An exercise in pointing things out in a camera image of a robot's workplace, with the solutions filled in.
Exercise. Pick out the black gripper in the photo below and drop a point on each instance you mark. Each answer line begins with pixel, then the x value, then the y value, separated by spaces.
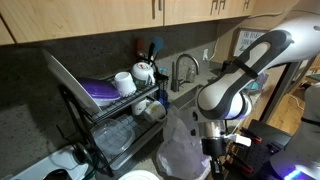
pixel 213 146

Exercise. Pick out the white printed plastic bag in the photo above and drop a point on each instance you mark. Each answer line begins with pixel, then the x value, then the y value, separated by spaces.
pixel 181 150

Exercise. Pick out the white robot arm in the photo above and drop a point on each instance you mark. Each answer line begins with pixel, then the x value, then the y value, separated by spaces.
pixel 253 66

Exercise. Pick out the clear plastic food container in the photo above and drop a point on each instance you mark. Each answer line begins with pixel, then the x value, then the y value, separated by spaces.
pixel 111 136

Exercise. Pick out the red and black clamp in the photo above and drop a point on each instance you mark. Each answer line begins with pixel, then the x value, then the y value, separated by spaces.
pixel 251 135
pixel 240 164

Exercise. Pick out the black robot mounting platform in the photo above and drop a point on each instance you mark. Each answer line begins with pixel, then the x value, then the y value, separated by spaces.
pixel 263 146

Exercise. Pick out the grey dish rack drip tray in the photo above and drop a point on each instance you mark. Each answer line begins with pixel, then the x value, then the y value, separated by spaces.
pixel 146 143

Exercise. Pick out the stainless steel sink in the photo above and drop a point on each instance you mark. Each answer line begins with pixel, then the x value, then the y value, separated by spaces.
pixel 186 96

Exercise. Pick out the small white plate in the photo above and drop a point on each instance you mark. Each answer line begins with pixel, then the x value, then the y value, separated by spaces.
pixel 138 175

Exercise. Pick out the cream mug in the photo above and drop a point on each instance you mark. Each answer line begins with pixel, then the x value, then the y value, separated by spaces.
pixel 155 111

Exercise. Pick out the clear soap dispenser bottle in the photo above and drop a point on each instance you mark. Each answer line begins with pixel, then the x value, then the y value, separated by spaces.
pixel 191 76

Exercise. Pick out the metal kitchen faucet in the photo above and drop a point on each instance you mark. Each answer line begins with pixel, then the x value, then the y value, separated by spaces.
pixel 175 80

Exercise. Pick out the small white mug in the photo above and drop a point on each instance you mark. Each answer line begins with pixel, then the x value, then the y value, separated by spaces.
pixel 138 106

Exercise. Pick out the black utensil holder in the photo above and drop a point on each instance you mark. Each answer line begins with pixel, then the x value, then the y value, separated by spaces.
pixel 161 83

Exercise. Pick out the blue dish soap bottle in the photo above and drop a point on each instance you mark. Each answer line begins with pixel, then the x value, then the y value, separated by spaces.
pixel 163 70

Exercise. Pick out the white mug with red print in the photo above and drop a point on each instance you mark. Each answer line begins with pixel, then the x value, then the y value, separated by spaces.
pixel 141 73

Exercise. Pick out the plain white mug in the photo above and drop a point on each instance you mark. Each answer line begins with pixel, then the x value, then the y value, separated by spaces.
pixel 125 83

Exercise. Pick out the framed text sign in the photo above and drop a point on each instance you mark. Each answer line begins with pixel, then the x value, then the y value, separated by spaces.
pixel 243 40

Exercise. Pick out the black kitchen utensil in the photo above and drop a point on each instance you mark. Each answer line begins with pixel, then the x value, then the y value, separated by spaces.
pixel 151 51

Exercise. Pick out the blue spatula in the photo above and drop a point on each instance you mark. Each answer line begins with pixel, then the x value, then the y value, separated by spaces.
pixel 158 43

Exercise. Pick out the purple plastic bowl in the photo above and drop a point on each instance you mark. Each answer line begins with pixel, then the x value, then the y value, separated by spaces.
pixel 98 89

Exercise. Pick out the red kitchen utensil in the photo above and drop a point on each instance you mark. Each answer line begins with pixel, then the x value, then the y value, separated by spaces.
pixel 140 45

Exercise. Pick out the black round object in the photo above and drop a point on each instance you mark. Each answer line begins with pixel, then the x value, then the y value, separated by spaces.
pixel 56 175

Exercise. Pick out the white appliance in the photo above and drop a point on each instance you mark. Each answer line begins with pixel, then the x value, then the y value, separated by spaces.
pixel 50 160

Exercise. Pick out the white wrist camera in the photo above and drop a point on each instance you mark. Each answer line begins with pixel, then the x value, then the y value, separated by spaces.
pixel 239 139

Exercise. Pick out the white wall outlet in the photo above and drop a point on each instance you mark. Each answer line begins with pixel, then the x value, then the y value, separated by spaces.
pixel 205 55

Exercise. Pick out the wooden wall cabinet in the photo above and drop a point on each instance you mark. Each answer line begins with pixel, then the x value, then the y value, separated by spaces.
pixel 83 16

